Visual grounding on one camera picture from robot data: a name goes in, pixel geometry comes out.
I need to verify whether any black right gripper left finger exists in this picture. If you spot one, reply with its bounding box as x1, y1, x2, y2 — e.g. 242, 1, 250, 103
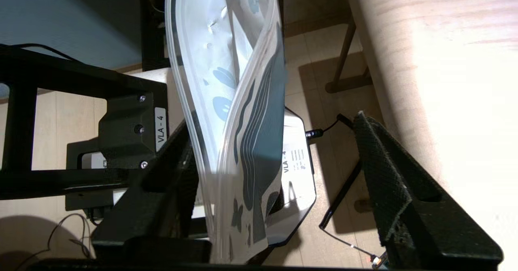
92, 117, 213, 247

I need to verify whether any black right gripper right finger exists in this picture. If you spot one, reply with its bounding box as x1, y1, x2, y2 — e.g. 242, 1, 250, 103
353, 110, 504, 265

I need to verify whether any white floral zip pouch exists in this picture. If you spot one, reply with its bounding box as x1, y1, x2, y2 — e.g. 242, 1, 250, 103
165, 0, 289, 264

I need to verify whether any white and black robot base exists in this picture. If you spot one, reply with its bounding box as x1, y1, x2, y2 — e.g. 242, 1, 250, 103
0, 44, 317, 247

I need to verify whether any grey power adapter box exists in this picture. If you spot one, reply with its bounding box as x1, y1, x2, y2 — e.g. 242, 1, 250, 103
369, 250, 390, 270

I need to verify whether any light wooden shelf desk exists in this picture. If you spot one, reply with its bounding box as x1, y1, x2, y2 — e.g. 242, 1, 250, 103
325, 0, 518, 271

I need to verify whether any black robot torso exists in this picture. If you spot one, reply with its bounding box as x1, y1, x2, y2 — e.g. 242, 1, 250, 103
136, 0, 172, 72

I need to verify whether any dark blue panel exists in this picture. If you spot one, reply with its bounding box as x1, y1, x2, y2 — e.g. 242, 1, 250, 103
0, 0, 143, 97

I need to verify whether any black corrugated power cable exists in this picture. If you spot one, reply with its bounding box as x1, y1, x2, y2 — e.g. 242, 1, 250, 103
319, 160, 363, 230

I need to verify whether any thin black plug cable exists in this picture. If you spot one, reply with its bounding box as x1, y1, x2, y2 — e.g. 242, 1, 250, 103
305, 114, 353, 140

